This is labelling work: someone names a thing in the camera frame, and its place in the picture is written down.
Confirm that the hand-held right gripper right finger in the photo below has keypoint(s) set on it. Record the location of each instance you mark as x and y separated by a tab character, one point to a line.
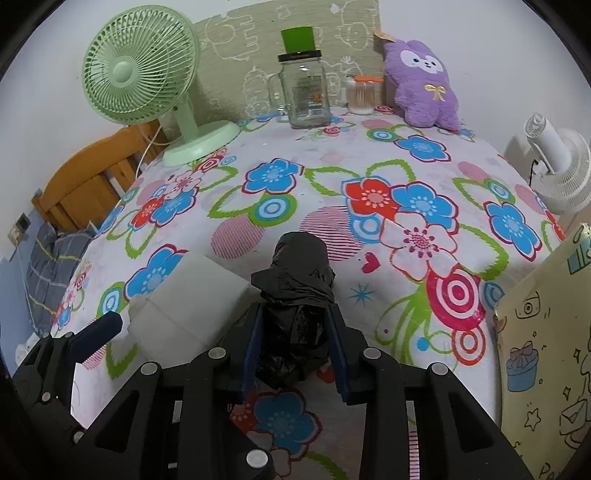
339	355

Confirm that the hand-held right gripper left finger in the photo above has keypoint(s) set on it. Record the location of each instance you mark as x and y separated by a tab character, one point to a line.
251	350

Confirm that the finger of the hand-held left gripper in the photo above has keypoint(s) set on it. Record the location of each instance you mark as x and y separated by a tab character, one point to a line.
99	332

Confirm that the white tissue pack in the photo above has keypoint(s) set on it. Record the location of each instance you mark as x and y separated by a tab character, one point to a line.
184	300

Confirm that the black garbage bag roll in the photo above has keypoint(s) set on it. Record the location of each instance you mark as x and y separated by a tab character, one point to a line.
295	277

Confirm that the yellow printed storage box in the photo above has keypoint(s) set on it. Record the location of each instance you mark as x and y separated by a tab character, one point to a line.
545	350

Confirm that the grey plaid bedding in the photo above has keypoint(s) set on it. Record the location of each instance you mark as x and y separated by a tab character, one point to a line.
51	258

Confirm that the floral tablecloth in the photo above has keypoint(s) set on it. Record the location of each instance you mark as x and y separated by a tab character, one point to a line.
323	184

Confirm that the cotton swab jar orange lid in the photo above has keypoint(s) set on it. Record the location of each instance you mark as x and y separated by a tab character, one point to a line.
362	94

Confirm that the green desk fan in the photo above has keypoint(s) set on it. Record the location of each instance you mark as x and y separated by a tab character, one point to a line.
138	69

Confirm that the purple plush bunny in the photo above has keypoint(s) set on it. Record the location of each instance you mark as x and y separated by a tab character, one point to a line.
420	83

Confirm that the white standing fan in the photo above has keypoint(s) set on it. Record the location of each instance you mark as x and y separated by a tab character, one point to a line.
558	157

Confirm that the beige patterned cushion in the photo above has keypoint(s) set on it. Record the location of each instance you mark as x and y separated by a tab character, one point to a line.
240	46

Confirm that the green plastic cup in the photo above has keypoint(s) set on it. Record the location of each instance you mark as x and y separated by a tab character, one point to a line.
299	39

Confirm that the white wall socket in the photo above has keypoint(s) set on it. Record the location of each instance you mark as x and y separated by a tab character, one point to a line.
19	227

